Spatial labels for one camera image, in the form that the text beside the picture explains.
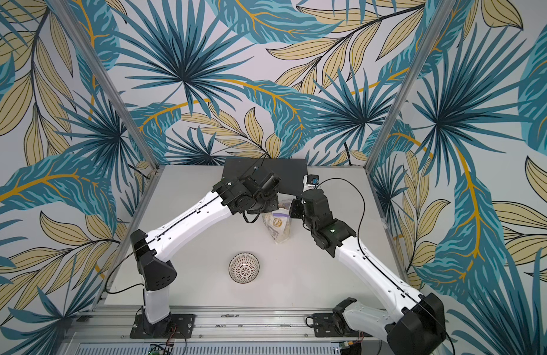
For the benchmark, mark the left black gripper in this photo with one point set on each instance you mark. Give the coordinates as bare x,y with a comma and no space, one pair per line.
273,205

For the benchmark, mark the grey network switch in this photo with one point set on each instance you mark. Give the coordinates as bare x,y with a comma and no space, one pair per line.
290,171

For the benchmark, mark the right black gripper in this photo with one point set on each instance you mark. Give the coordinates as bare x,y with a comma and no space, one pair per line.
298,208

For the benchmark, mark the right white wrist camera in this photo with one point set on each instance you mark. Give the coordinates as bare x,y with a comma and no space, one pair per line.
311,181

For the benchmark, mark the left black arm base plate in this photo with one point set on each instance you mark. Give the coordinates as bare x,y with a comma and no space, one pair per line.
174,326

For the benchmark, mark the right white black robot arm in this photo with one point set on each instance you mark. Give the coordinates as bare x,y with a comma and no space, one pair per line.
410,322

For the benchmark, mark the left aluminium frame post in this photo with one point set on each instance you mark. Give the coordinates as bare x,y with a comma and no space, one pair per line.
77,34

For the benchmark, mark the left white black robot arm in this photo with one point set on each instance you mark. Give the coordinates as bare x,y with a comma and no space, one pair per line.
154,250

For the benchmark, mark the right aluminium frame post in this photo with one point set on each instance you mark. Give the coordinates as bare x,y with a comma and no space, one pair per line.
430,36

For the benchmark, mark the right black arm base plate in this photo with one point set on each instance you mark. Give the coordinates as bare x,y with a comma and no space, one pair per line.
327,325

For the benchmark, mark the white patterned breakfast bowl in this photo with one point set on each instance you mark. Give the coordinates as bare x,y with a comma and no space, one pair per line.
244,268

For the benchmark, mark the aluminium frame post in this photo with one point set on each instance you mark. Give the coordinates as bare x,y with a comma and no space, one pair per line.
430,36
77,34

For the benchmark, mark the aluminium front rail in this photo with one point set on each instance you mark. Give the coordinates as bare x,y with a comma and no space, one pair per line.
214,330

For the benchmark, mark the clear oats bag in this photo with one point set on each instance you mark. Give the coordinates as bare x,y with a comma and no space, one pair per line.
278,222

